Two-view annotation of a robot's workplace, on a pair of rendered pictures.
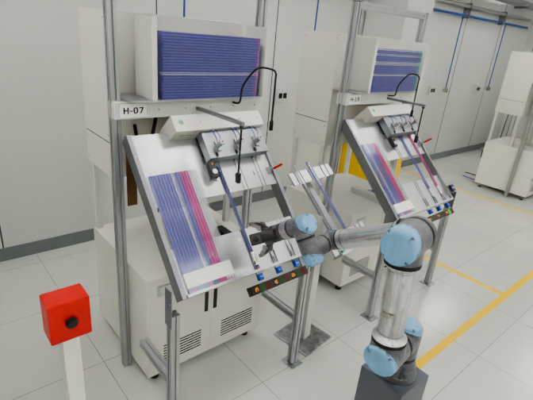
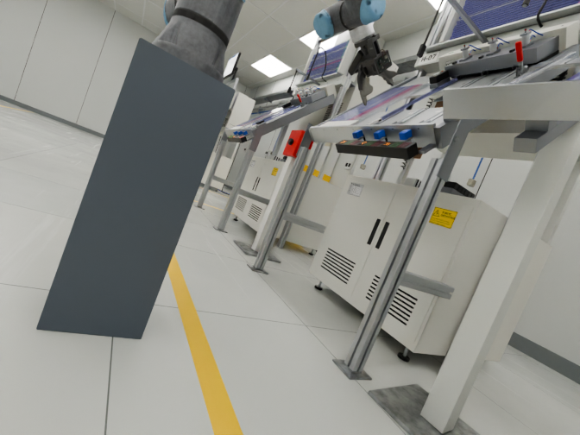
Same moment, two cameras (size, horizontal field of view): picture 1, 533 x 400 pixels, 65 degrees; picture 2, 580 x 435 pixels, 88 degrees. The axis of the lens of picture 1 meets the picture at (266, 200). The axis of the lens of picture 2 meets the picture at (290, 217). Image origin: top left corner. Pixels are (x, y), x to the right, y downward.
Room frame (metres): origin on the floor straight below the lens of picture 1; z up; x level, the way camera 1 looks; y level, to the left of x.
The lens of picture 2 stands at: (1.69, -1.12, 0.39)
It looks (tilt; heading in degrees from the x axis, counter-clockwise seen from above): 4 degrees down; 101
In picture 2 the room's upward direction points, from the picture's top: 22 degrees clockwise
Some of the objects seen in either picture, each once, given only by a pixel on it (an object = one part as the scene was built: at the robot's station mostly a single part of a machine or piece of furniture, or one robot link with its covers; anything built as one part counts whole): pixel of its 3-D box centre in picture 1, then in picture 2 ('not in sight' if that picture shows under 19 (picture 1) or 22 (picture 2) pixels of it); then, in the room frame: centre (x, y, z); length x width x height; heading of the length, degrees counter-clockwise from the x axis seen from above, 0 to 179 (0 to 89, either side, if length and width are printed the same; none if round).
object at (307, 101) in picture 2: not in sight; (282, 160); (0.95, 1.40, 0.66); 1.01 x 0.73 x 1.31; 42
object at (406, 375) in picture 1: (397, 359); (193, 51); (1.26, -0.55, 0.60); 0.15 x 0.15 x 0.10
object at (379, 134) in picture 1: (370, 194); not in sight; (2.90, -0.75, 0.65); 1.01 x 0.73 x 1.29; 42
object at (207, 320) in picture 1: (178, 282); (415, 266); (2.04, 0.45, 0.31); 0.70 x 0.65 x 0.62; 132
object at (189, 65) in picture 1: (206, 65); (524, 3); (1.99, 0.33, 1.52); 0.51 x 0.13 x 0.27; 132
